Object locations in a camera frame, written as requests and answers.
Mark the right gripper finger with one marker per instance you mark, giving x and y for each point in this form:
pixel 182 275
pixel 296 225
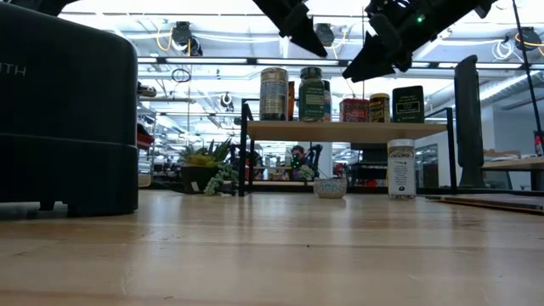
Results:
pixel 370 64

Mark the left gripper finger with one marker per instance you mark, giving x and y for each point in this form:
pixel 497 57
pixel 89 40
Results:
pixel 308 36

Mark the yellow lid onion seasoning jar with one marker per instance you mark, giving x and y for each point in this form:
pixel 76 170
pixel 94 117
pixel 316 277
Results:
pixel 379 108

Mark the red lid smoked paprika tin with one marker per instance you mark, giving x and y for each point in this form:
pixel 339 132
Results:
pixel 354 110

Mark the small black box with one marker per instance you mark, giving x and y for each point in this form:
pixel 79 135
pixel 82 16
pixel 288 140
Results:
pixel 408 104

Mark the black lid orange spice jar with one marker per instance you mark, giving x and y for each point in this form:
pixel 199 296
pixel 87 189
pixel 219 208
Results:
pixel 327 102

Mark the green lid glass spice jar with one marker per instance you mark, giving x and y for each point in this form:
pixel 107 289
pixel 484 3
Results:
pixel 311 95

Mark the tan paper cup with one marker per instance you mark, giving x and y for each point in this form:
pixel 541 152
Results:
pixel 273 93

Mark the orange taco seasoning packet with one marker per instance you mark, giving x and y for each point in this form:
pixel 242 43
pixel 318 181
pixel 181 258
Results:
pixel 291 102

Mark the white lid clear spice jar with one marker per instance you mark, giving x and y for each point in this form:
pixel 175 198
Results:
pixel 401 170

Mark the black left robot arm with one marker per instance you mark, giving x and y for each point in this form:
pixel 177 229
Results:
pixel 42 5

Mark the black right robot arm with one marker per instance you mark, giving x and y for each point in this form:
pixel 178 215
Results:
pixel 467 127

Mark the black ceiling spotlight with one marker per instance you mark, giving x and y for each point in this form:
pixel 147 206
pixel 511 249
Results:
pixel 326 34
pixel 226 100
pixel 183 34
pixel 528 39

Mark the ceiling light bar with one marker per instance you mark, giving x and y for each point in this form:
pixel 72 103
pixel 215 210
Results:
pixel 212 60

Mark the grey lid short jar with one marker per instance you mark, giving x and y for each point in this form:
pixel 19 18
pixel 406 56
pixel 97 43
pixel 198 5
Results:
pixel 330 188

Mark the thin black pole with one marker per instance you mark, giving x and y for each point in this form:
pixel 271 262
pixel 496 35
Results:
pixel 527 64

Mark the potted succulent plant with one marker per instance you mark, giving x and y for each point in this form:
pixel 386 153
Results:
pixel 204 170

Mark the wooden side table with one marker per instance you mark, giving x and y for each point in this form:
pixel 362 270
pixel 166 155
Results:
pixel 514 163

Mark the landscape cover book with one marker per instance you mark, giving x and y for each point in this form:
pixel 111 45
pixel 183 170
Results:
pixel 489 203

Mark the black two-slot toaster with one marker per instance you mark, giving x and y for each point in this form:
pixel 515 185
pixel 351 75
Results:
pixel 68 127

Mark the wooden shelf black frame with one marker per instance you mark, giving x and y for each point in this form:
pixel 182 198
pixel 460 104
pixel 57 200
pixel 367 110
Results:
pixel 340 131

